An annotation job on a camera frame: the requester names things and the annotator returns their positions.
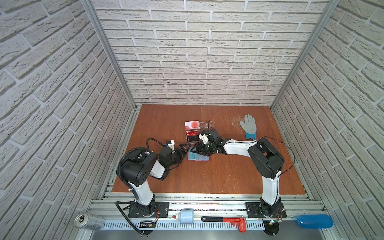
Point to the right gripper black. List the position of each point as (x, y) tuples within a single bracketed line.
[(200, 150)]

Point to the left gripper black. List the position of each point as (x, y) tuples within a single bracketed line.
[(182, 154)]

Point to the red leather card holder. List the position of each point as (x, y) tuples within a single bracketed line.
[(198, 156)]

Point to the clear acrylic card display stand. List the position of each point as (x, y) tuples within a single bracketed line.
[(204, 126)]

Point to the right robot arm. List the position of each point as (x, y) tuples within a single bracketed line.
[(266, 158)]

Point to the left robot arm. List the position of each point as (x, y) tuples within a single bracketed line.
[(140, 163)]

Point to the black VIP card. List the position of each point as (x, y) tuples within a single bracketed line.
[(191, 139)]

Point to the red VIP card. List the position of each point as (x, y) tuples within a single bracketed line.
[(192, 133)]

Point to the red white patterned card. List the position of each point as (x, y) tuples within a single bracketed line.
[(192, 125)]

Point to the grey work glove blue cuff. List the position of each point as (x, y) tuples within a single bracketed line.
[(249, 126)]

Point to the red black pipe wrench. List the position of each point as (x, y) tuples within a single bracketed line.
[(239, 222)]

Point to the silver drink can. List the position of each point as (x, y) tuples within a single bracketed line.
[(89, 221)]

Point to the blue plastic case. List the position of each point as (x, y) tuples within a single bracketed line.
[(315, 221)]

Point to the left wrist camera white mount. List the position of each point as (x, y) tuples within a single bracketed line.
[(170, 144)]

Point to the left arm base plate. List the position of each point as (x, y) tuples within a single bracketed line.
[(151, 211)]

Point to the aluminium rail frame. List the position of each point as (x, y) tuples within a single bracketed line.
[(113, 208)]

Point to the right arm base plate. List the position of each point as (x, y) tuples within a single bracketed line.
[(263, 210)]

